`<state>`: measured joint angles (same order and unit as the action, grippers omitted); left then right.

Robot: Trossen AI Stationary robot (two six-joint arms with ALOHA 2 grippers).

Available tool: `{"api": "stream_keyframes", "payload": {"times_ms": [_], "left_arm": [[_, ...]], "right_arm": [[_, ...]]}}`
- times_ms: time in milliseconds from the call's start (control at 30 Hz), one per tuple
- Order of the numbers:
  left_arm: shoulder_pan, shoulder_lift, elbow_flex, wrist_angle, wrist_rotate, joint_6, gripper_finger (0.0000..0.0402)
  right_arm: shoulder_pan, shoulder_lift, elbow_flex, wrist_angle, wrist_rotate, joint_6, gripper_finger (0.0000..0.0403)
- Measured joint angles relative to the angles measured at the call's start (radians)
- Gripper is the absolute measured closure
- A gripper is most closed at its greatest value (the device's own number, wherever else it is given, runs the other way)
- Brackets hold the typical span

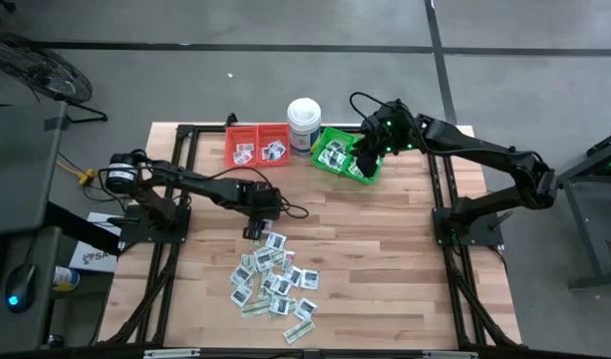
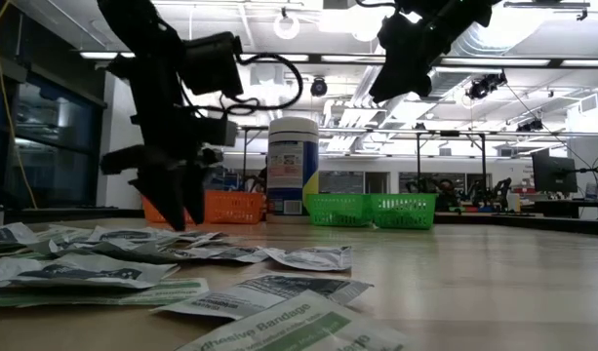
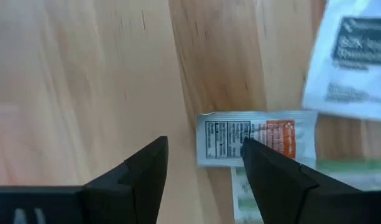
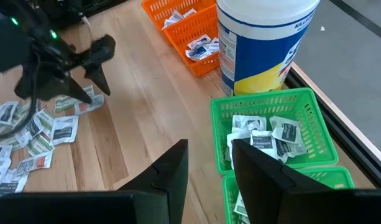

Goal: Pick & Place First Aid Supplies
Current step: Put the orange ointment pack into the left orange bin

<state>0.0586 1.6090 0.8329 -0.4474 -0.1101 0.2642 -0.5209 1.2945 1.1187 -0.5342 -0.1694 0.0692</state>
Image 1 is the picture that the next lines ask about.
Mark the silver metal bracket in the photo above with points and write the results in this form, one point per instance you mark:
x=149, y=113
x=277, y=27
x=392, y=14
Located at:
x=171, y=354
x=449, y=355

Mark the white blue yellow can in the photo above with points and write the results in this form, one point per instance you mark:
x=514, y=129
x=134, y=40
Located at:
x=66, y=278

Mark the black computer mouse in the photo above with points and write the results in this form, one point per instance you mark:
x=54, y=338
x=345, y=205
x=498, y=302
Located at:
x=21, y=286

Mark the orange plastic mesh basket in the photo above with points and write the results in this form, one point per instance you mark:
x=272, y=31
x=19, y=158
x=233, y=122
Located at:
x=232, y=137
x=265, y=133

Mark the white disinfecting wipes canister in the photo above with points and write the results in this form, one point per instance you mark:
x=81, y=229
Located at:
x=304, y=117

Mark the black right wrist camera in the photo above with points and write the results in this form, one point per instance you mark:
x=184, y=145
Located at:
x=368, y=167

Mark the black floor fan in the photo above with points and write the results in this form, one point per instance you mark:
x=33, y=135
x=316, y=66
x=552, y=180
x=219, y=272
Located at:
x=41, y=70

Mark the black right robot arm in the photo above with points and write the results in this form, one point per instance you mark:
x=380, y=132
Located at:
x=484, y=149

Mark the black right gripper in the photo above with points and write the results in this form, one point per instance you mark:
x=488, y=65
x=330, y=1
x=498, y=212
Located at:
x=387, y=132

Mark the grey side desk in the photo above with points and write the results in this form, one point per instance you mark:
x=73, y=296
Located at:
x=16, y=174

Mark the white antiseptic towelette packet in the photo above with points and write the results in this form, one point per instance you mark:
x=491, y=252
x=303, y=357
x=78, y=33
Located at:
x=336, y=145
x=295, y=276
x=264, y=259
x=241, y=274
x=241, y=295
x=281, y=285
x=310, y=279
x=326, y=157
x=339, y=159
x=280, y=153
x=305, y=308
x=276, y=241
x=271, y=155
x=278, y=146
x=279, y=305

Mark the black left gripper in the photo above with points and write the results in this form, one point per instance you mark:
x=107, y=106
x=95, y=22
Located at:
x=262, y=202

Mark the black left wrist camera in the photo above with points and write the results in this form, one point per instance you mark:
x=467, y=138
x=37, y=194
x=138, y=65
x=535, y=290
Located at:
x=255, y=230

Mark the white printed cardboard box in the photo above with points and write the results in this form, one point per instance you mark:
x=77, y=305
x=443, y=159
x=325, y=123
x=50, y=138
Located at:
x=93, y=259

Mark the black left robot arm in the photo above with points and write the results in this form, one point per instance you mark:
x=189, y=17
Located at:
x=185, y=182

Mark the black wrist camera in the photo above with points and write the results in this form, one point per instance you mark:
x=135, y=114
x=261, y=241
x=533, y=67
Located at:
x=368, y=167
x=255, y=230

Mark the grey metal cart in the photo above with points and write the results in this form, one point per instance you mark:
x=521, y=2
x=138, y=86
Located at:
x=591, y=239

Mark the black depth camera box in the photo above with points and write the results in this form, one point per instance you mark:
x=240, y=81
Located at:
x=310, y=355

